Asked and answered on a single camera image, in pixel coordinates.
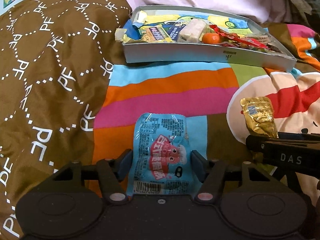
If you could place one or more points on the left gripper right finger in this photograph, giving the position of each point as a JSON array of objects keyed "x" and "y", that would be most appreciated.
[{"x": 211, "y": 174}]

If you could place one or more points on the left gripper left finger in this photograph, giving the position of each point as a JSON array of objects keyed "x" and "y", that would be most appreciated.
[{"x": 111, "y": 173}]

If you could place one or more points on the light blue sausage packet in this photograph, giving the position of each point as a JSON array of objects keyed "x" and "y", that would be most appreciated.
[{"x": 162, "y": 144}]

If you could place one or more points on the gold foil snack packet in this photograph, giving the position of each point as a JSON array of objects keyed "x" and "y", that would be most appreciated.
[{"x": 259, "y": 116}]

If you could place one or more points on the round cracker clear packet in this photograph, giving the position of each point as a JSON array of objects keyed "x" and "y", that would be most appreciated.
[{"x": 263, "y": 38}]

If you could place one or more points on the red spicy snack packet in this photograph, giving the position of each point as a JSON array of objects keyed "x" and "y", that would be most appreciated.
[{"x": 234, "y": 40}]

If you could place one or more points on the orange mandarin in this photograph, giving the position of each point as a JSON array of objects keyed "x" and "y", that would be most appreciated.
[{"x": 211, "y": 38}]

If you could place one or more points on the blue rice cracker packet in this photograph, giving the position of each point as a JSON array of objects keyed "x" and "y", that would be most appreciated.
[{"x": 188, "y": 32}]

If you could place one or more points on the yellow biscuit packet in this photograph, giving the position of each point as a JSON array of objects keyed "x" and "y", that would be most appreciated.
[{"x": 154, "y": 34}]

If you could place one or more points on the brown snack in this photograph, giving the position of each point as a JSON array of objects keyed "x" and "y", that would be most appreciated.
[{"x": 273, "y": 49}]

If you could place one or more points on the grey tray with drawing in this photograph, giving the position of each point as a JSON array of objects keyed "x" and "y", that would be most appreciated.
[{"x": 194, "y": 52}]

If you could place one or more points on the brown PF patterned pillow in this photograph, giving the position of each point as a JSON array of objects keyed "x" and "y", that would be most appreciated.
[{"x": 57, "y": 58}]

